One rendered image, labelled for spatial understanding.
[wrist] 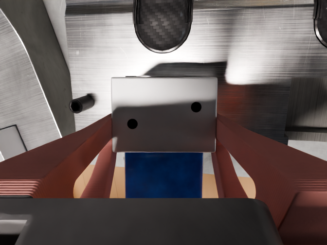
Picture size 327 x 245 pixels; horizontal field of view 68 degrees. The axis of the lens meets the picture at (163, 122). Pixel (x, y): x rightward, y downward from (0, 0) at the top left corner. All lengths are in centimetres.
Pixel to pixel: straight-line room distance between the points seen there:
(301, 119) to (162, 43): 12
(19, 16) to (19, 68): 5
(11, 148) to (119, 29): 16
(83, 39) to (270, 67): 13
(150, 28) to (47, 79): 13
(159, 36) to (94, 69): 5
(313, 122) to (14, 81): 26
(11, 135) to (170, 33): 18
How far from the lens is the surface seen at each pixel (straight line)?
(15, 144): 27
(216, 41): 16
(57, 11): 30
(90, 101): 18
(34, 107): 26
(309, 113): 21
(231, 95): 17
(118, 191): 32
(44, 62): 27
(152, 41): 17
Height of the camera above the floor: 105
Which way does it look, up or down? 72 degrees down
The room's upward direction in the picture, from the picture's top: 144 degrees counter-clockwise
